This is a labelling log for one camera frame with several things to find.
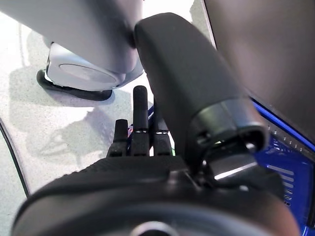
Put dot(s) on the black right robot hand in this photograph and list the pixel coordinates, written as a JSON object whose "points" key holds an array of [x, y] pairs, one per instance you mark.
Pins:
{"points": [[192, 73]]}

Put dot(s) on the blue plastic shopping basket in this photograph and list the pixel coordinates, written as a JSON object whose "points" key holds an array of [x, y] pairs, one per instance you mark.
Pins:
{"points": [[290, 157]]}

